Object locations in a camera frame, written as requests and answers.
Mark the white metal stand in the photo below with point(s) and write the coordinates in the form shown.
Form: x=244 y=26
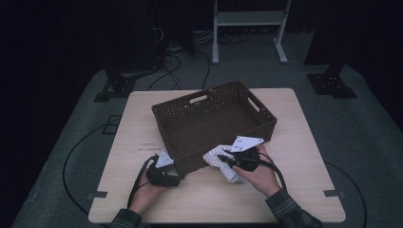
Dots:
x=215 y=47

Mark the black stand base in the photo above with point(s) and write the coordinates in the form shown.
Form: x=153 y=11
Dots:
x=117 y=87
x=331 y=85

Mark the dark equipment rack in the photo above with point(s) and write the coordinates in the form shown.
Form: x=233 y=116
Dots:
x=136 y=38

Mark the grey tape strip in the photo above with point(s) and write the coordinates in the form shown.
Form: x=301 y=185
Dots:
x=96 y=195
x=334 y=193

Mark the white knitted cloth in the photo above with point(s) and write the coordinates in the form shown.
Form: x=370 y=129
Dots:
x=218 y=160

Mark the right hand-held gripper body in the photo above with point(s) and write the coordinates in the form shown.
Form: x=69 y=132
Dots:
x=248 y=160

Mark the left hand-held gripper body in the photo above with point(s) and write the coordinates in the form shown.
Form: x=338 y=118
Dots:
x=160 y=175

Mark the brown wicker basket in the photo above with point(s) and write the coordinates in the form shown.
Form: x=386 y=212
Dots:
x=215 y=126

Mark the person's right hand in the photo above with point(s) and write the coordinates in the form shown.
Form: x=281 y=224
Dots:
x=263 y=180

